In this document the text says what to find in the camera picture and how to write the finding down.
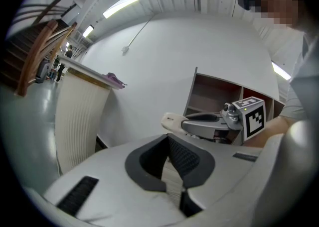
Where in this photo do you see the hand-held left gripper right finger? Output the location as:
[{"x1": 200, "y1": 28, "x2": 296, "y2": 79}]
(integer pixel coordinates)
[{"x1": 167, "y1": 133, "x2": 264, "y2": 227}]

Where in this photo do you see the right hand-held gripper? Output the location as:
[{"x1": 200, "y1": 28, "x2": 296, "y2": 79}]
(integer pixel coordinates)
[{"x1": 181, "y1": 96, "x2": 267, "y2": 146}]

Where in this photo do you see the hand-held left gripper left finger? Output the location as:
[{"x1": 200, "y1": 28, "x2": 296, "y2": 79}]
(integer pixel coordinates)
[{"x1": 43, "y1": 133, "x2": 186, "y2": 227}]

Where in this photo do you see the person's right forearm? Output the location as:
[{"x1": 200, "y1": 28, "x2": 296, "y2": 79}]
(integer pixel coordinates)
[{"x1": 245, "y1": 115, "x2": 293, "y2": 148}]

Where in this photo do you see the grey wooden desk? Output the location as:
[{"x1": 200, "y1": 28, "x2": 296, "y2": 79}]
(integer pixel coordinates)
[{"x1": 160, "y1": 157, "x2": 186, "y2": 208}]

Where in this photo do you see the white curved counter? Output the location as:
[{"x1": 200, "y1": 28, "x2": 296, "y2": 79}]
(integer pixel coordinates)
[{"x1": 54, "y1": 56, "x2": 125, "y2": 175}]

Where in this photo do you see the long ceiling light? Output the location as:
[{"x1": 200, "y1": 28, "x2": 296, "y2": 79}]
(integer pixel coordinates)
[
  {"x1": 271, "y1": 61, "x2": 292, "y2": 81},
  {"x1": 82, "y1": 24, "x2": 95, "y2": 38},
  {"x1": 102, "y1": 0, "x2": 143, "y2": 19}
]

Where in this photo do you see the purple item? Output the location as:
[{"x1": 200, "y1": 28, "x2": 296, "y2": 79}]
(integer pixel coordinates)
[{"x1": 103, "y1": 72, "x2": 128, "y2": 89}]

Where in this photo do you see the person's grey t-shirt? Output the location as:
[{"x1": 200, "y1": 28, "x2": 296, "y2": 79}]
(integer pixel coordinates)
[{"x1": 279, "y1": 31, "x2": 319, "y2": 122}]

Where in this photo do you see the dark grey machine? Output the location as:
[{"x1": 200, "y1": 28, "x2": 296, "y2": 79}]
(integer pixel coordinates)
[{"x1": 35, "y1": 59, "x2": 51, "y2": 84}]

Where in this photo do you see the brown wooden staircase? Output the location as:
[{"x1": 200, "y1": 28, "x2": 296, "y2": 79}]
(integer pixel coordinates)
[{"x1": 0, "y1": 0, "x2": 78, "y2": 97}]

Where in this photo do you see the white wall conduit with socket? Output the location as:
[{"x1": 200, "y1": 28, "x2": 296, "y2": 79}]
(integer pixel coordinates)
[{"x1": 121, "y1": 16, "x2": 154, "y2": 53}]

